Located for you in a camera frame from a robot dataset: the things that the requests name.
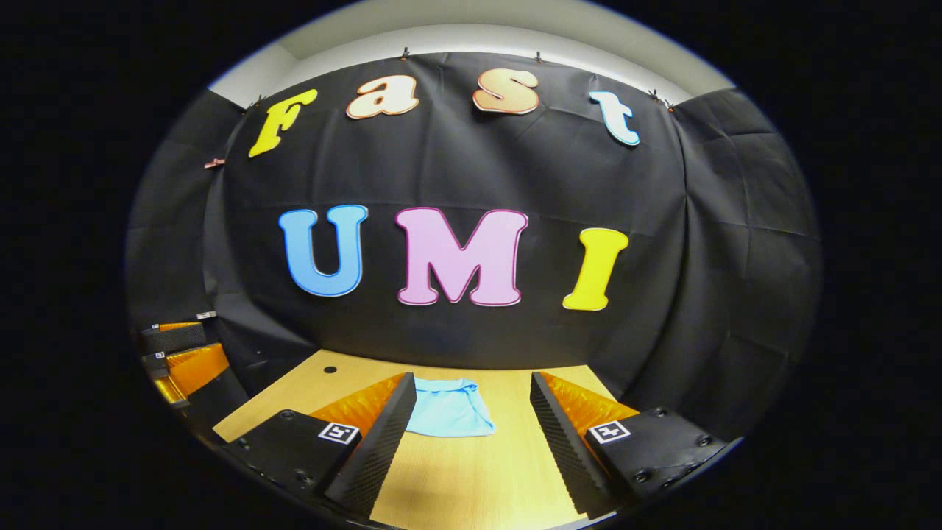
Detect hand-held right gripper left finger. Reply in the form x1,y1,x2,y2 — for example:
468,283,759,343
221,372,418,516

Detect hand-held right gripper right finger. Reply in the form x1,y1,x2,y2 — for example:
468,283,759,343
528,371,740,518

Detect light blue T-shirt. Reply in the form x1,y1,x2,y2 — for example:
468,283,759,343
405,378,497,439

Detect black backdrop cloth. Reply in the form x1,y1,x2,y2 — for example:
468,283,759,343
125,50,821,442

